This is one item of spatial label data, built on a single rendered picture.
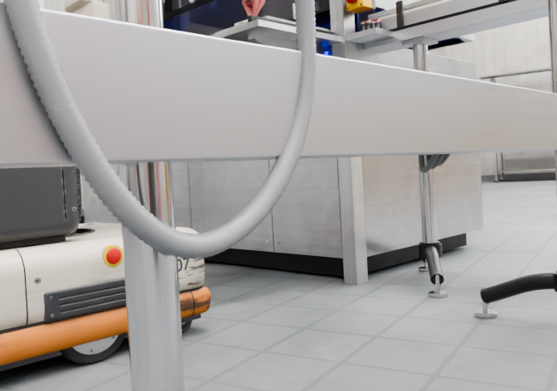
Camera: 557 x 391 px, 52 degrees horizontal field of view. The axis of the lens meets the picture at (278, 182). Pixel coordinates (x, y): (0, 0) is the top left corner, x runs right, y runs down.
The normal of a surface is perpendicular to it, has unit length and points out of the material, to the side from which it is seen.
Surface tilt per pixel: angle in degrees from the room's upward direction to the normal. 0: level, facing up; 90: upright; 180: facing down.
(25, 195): 90
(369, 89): 90
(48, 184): 90
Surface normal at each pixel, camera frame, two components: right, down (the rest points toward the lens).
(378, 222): 0.70, -0.03
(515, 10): -0.71, 0.05
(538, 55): -0.52, 0.04
